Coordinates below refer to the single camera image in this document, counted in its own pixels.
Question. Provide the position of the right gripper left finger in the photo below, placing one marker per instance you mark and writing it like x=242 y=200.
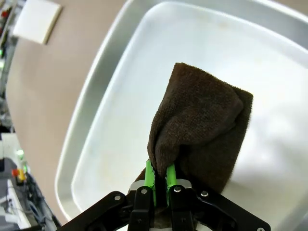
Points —
x=142 y=209

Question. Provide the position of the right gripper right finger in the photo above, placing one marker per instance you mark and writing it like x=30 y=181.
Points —
x=180 y=209

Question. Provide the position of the dark brown cloth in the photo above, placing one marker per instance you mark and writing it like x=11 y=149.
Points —
x=197 y=115

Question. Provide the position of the red yellow emergency stop button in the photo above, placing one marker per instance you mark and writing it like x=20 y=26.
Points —
x=18 y=175

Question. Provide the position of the silver metal tray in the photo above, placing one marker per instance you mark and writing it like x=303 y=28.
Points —
x=192 y=36

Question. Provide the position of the white lint roller stand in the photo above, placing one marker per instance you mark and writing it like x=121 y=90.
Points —
x=36 y=20

